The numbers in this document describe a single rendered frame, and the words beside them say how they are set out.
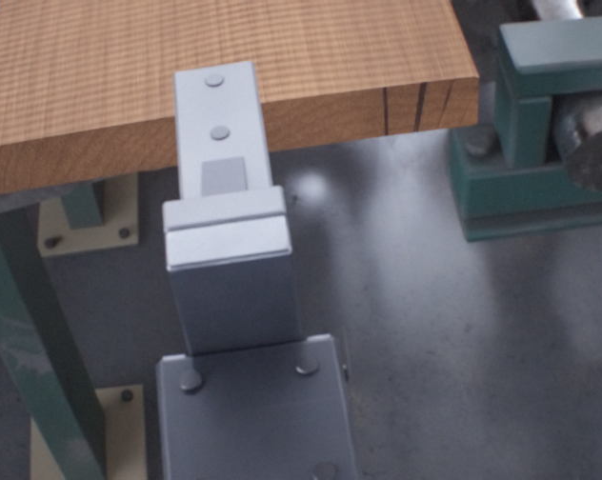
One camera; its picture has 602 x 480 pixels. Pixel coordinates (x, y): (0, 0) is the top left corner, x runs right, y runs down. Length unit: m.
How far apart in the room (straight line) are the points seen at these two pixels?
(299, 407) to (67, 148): 0.19
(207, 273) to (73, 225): 1.32
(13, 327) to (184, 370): 0.80
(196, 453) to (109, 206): 1.34
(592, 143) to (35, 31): 0.29
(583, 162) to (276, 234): 0.34
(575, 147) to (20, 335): 0.66
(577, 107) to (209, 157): 0.30
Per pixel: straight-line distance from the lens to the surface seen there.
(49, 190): 0.81
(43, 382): 1.16
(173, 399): 0.28
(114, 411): 1.39
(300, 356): 0.28
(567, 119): 0.59
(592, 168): 0.59
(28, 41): 0.48
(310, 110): 0.43
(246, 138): 0.32
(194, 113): 0.34
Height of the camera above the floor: 1.16
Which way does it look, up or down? 50 degrees down
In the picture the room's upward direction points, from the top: 7 degrees counter-clockwise
